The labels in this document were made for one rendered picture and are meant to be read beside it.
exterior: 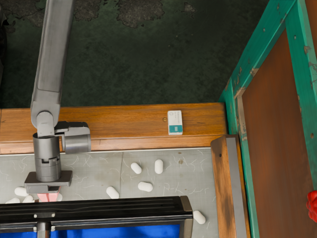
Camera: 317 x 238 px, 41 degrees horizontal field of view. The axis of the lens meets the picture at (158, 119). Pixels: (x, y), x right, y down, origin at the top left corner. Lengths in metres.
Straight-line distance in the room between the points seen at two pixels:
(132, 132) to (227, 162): 0.26
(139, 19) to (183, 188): 1.21
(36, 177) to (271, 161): 0.53
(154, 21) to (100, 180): 1.20
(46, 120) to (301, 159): 0.52
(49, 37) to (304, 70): 0.50
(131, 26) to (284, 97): 1.42
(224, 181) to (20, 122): 0.53
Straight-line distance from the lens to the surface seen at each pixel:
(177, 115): 1.09
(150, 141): 1.09
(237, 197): 0.98
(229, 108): 1.11
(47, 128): 0.94
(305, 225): 0.73
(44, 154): 0.97
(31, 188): 1.01
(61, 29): 0.90
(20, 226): 0.72
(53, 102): 0.93
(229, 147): 1.01
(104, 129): 1.10
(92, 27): 2.12
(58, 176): 1.01
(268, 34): 0.82
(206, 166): 1.11
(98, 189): 1.09
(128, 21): 2.13
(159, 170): 1.07
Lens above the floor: 1.81
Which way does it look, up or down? 71 degrees down
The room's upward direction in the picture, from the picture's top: 10 degrees clockwise
